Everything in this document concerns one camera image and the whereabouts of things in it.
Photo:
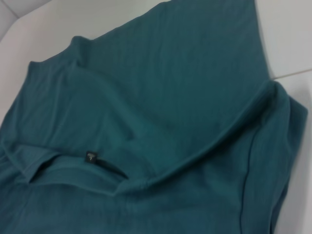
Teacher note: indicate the teal t-shirt with FREE! print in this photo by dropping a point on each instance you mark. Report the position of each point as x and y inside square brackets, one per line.
[156, 122]

